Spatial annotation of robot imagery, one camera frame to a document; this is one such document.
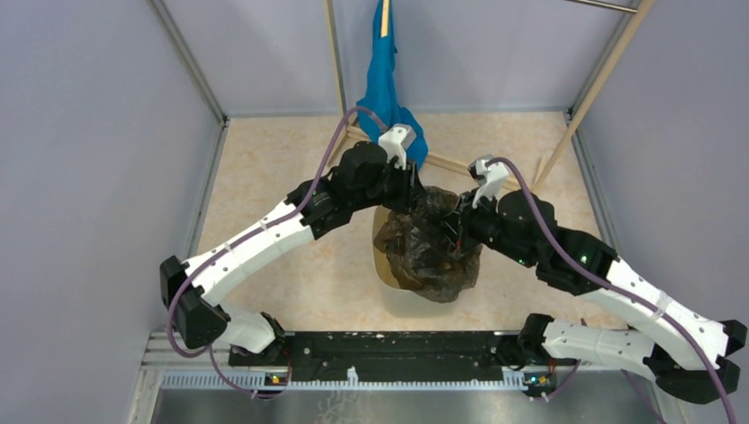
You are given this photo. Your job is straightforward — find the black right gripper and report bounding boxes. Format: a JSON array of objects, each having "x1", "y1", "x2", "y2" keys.
[{"x1": 434, "y1": 186, "x2": 536, "y2": 269}]

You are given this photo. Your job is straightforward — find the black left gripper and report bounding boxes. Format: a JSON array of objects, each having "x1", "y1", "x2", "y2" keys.
[{"x1": 352, "y1": 154, "x2": 432, "y2": 214}]

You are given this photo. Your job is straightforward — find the dark translucent trash bag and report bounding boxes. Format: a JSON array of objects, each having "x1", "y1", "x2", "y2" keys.
[{"x1": 373, "y1": 186, "x2": 482, "y2": 304}]

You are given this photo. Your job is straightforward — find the beige plastic trash bin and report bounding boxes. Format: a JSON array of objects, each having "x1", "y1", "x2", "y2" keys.
[{"x1": 372, "y1": 204, "x2": 478, "y2": 319}]

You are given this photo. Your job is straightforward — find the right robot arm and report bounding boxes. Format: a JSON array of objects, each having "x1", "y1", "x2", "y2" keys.
[{"x1": 444, "y1": 191, "x2": 747, "y2": 405}]

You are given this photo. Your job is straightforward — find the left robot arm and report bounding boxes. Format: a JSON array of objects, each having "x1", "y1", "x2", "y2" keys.
[{"x1": 159, "y1": 142, "x2": 424, "y2": 365}]

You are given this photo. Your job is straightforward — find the blue hanging cloth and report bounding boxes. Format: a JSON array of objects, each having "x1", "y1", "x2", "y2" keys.
[{"x1": 356, "y1": 1, "x2": 428, "y2": 169}]

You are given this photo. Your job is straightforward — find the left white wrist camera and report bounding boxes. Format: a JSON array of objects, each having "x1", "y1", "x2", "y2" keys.
[{"x1": 377, "y1": 124, "x2": 416, "y2": 170}]

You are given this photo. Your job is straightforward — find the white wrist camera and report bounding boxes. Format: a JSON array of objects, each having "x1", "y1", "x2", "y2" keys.
[
  {"x1": 468, "y1": 155, "x2": 510, "y2": 208},
  {"x1": 377, "y1": 124, "x2": 416, "y2": 170}
]

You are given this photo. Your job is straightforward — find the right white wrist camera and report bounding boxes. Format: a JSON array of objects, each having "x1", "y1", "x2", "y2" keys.
[{"x1": 468, "y1": 155, "x2": 510, "y2": 208}]

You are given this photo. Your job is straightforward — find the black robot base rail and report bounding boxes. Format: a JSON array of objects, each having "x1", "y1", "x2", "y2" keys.
[{"x1": 228, "y1": 330, "x2": 575, "y2": 394}]

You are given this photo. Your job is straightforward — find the wooden clothes rack frame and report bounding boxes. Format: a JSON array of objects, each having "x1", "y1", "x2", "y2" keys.
[{"x1": 324, "y1": 1, "x2": 652, "y2": 178}]

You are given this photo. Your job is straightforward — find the aluminium enclosure post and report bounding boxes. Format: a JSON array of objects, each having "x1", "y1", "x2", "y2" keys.
[{"x1": 148, "y1": 0, "x2": 229, "y2": 128}]

